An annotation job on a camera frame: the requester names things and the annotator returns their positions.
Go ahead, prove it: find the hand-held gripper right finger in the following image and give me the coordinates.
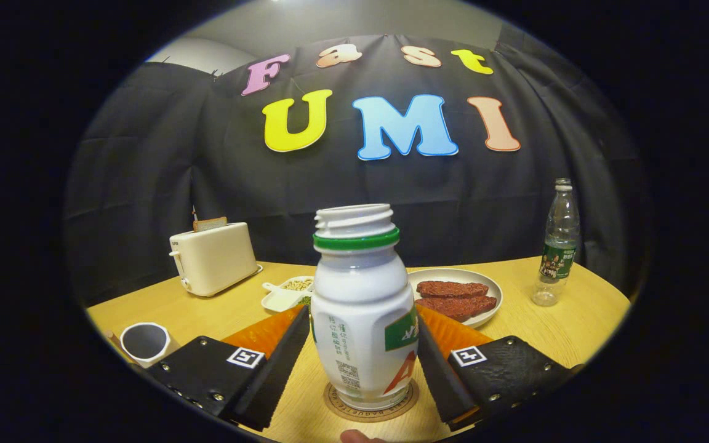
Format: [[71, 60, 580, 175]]
[[416, 305, 583, 433]]

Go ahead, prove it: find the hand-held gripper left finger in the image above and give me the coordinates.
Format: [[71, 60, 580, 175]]
[[145, 305, 311, 431]]

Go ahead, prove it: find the round cork coaster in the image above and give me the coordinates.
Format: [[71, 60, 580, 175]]
[[322, 378, 420, 423]]

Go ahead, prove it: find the white juice bottle green label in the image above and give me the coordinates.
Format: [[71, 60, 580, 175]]
[[310, 204, 420, 412]]

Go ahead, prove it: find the white cup wooden handle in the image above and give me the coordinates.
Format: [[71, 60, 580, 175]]
[[105, 322, 180, 369]]

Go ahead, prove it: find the clear plastic water bottle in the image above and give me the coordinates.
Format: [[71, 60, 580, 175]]
[[531, 178, 581, 307]]

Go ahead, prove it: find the white divided condiment dish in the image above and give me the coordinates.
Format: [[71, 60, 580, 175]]
[[261, 276, 317, 313]]

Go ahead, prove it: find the red-brown meat slice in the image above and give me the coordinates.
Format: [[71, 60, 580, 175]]
[[416, 295, 497, 322], [416, 281, 489, 299]]

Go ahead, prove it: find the white round plate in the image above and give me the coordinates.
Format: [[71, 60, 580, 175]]
[[407, 268, 503, 329]]

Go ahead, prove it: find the wooden table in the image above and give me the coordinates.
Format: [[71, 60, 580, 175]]
[[86, 255, 632, 443]]

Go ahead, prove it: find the cream toaster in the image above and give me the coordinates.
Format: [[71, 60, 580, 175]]
[[169, 222, 263, 298]]

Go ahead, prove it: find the black backdrop cloth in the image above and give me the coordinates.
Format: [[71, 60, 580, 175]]
[[62, 34, 651, 305]]

